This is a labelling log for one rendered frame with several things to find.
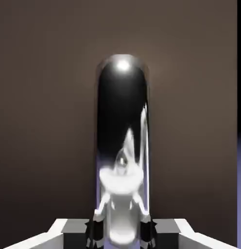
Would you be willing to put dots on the brown cabinet door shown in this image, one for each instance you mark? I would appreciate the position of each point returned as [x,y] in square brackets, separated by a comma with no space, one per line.
[44,97]

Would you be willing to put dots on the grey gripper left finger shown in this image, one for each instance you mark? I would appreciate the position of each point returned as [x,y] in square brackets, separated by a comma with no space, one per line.
[73,227]

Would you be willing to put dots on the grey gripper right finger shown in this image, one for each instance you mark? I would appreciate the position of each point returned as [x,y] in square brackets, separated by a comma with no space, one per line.
[167,226]

